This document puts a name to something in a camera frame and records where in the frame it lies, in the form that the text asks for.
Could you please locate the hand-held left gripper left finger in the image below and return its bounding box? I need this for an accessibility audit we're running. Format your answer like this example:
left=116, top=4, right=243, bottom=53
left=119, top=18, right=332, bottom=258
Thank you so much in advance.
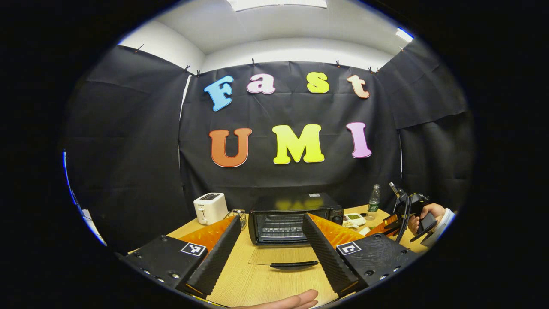
left=121, top=215, right=242, bottom=297

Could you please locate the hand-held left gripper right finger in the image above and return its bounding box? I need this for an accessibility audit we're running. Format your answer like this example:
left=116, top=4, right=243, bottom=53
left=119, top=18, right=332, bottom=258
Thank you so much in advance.
left=302, top=213, right=419, bottom=297

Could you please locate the black electric oven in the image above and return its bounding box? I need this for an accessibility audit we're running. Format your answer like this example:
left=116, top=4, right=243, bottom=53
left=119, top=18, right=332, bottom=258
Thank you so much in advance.
left=248, top=193, right=344, bottom=270

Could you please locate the clear plastic water bottle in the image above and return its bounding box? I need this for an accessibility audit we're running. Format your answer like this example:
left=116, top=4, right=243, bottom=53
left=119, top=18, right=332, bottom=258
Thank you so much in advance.
left=368, top=185, right=381, bottom=214

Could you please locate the white toaster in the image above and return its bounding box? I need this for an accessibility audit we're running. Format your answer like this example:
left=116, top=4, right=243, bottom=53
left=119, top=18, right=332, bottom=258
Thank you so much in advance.
left=193, top=193, right=229, bottom=225

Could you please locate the black backdrop cloth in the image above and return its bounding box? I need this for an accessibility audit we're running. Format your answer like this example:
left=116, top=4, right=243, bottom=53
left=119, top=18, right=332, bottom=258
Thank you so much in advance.
left=64, top=39, right=477, bottom=254

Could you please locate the large ceiling light panel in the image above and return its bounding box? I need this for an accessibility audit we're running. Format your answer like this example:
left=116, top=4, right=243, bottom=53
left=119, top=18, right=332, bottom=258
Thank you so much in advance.
left=227, top=0, right=327, bottom=12

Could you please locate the glass holder with metal frame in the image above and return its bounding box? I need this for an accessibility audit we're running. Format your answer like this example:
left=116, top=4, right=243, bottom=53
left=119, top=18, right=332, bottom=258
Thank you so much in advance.
left=227, top=209, right=248, bottom=231

